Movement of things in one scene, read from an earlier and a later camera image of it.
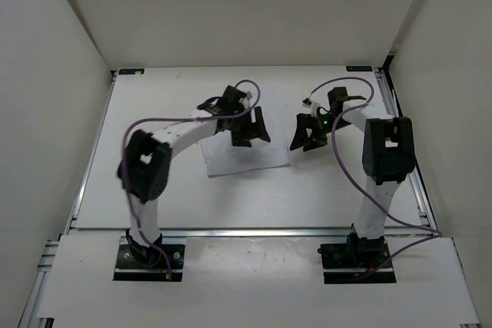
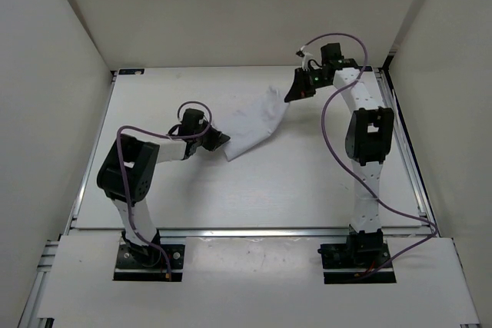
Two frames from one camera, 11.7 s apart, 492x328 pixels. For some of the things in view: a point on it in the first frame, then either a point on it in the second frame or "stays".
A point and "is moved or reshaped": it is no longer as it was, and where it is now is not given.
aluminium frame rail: [247, 232] stays
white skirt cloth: [224, 158] is moved or reshaped
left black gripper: [257, 130] to [217, 139]
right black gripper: [301, 139] to [299, 89]
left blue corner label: [129, 71] stays
